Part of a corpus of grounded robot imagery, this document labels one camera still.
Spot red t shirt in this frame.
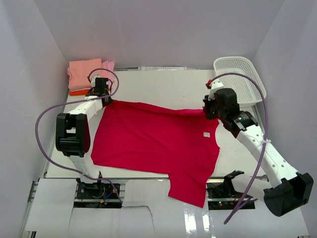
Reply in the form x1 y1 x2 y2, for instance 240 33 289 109
91 100 220 207

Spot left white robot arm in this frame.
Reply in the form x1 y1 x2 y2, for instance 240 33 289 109
55 77 113 179

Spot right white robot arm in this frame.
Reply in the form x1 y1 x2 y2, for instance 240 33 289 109
203 88 314 217

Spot white plastic basket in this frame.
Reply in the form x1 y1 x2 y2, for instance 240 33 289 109
213 56 266 108

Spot folded orange t shirt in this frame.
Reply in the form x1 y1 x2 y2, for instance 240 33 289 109
69 90 89 96

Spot folded peach t shirt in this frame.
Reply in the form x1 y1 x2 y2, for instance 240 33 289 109
67 58 102 91

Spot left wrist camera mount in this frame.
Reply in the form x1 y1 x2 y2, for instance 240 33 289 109
88 74 101 87

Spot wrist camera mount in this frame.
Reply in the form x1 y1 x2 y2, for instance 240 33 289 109
88 74 101 87
206 79 224 101

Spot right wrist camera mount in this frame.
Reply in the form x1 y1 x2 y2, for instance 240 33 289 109
206 79 224 101

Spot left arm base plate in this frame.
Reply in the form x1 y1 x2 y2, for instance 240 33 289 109
73 182 122 209

